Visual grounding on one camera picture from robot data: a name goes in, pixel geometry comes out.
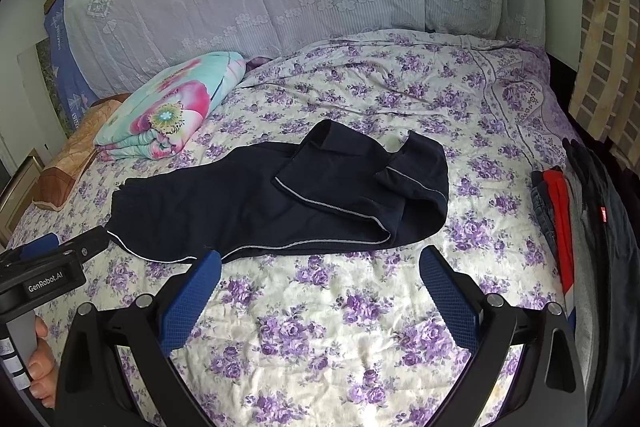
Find dark navy pants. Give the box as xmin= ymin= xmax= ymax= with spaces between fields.
xmin=105 ymin=119 xmax=449 ymax=262

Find person's left hand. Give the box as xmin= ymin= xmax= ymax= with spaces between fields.
xmin=27 ymin=317 xmax=58 ymax=409

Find brown orange pillow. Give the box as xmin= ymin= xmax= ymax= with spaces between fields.
xmin=32 ymin=93 xmax=129 ymax=211

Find purple floral bed quilt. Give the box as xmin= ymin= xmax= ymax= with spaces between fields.
xmin=11 ymin=30 xmax=572 ymax=426

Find folded blue jeans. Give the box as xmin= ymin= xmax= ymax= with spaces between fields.
xmin=530 ymin=170 xmax=558 ymax=259

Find blue patterned cloth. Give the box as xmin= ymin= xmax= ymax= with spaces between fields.
xmin=43 ymin=0 xmax=98 ymax=129

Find folded teal pink floral blanket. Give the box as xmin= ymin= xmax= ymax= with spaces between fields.
xmin=94 ymin=52 xmax=246 ymax=160

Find beige checkered curtain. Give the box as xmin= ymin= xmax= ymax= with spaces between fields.
xmin=570 ymin=0 xmax=640 ymax=169

